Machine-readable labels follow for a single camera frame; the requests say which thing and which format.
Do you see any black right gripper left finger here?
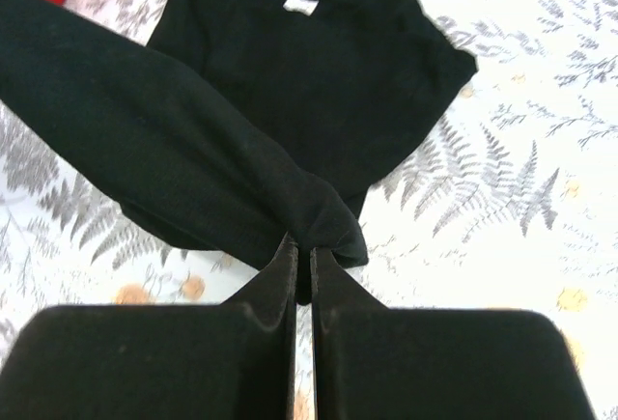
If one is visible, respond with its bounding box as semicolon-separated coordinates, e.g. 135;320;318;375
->
1;238;297;419

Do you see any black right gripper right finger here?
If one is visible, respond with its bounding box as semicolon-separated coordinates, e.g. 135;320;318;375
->
311;249;593;420

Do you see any black t shirt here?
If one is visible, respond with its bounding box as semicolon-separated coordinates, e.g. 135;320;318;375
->
0;0;479;305

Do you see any floral table mat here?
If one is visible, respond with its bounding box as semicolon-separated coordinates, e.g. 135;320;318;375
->
1;0;617;419

